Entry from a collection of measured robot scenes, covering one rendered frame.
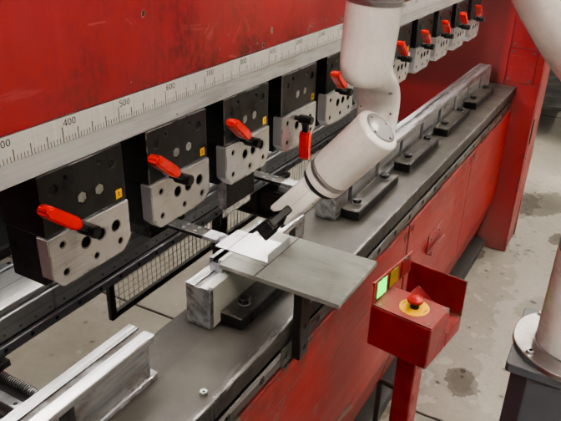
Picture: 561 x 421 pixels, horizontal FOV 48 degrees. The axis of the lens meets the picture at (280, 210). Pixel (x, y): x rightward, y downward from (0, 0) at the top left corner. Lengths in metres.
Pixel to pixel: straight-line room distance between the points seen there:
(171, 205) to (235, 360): 0.34
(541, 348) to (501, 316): 1.91
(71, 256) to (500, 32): 2.62
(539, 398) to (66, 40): 0.88
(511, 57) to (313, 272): 2.17
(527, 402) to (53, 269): 0.76
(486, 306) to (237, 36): 2.21
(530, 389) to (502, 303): 2.01
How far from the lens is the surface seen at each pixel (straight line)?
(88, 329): 2.84
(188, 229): 1.39
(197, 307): 1.29
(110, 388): 1.11
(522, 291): 3.24
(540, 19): 0.94
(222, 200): 1.25
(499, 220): 3.48
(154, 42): 0.95
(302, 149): 1.34
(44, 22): 0.81
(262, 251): 1.30
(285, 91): 1.29
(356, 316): 1.72
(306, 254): 1.30
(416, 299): 1.55
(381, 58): 1.04
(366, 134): 1.06
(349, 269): 1.26
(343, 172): 1.10
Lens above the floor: 1.66
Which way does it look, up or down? 26 degrees down
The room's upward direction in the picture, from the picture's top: 2 degrees clockwise
